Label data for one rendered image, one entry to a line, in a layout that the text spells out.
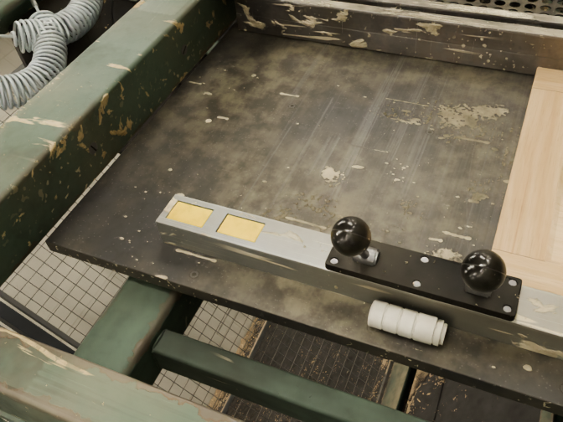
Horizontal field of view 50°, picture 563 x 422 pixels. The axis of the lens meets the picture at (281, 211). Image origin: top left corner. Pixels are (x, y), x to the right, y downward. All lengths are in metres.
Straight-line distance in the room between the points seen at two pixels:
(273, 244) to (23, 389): 0.30
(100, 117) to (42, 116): 0.07
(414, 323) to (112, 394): 0.31
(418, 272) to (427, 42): 0.48
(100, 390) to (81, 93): 0.43
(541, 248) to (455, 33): 0.41
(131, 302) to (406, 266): 0.34
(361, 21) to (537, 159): 0.38
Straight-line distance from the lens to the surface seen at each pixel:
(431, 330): 0.64
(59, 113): 0.86
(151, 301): 0.77
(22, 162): 0.81
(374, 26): 1.04
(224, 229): 0.72
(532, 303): 0.67
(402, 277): 0.65
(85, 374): 0.64
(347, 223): 0.55
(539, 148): 0.87
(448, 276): 0.66
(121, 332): 0.76
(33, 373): 0.66
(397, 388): 1.79
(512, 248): 0.74
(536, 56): 1.01
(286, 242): 0.69
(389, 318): 0.65
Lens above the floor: 1.68
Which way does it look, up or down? 12 degrees down
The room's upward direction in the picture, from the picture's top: 51 degrees counter-clockwise
